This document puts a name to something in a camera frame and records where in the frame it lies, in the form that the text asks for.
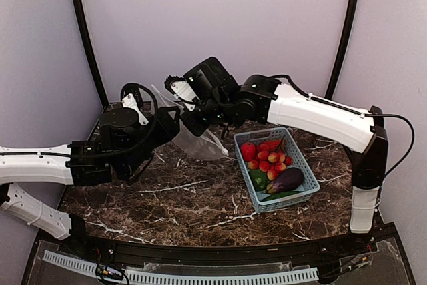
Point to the red lychee bunch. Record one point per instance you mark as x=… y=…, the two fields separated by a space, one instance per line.
x=272 y=163

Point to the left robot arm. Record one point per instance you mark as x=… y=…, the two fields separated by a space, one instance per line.
x=122 y=151

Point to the light blue plastic basket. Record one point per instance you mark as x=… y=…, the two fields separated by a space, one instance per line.
x=309 y=186

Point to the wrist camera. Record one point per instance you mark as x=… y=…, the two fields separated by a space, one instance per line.
x=131 y=97
x=199 y=83

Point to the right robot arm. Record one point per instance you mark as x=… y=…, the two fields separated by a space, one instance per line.
x=220 y=100

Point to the purple toy eggplant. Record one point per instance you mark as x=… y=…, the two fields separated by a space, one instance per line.
x=286 y=181

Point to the slotted grey cable duct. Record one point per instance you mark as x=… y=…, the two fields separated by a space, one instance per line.
x=156 y=273

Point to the black front table rail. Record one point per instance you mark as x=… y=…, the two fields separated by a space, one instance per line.
x=312 y=252

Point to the clear dotted zip bag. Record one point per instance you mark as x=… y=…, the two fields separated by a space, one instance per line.
x=206 y=147

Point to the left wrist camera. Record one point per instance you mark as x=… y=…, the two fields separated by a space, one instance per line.
x=131 y=97

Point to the left black frame post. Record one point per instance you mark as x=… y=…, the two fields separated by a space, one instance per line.
x=89 y=52

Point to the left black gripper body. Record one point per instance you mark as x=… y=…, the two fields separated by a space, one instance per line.
x=167 y=133

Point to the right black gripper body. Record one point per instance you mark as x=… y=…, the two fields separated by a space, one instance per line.
x=213 y=112

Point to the green toy lime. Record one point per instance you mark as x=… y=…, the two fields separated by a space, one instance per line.
x=259 y=180

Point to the black frame post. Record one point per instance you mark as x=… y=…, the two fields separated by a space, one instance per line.
x=342 y=48
x=89 y=52

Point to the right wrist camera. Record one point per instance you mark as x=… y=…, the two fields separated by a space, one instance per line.
x=199 y=83

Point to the green toy cucumber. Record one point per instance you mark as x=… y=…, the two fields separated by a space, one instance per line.
x=280 y=195

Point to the right black frame post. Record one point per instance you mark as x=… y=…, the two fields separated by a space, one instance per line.
x=342 y=48

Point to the red orange toy pepper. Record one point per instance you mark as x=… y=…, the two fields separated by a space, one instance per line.
x=278 y=145

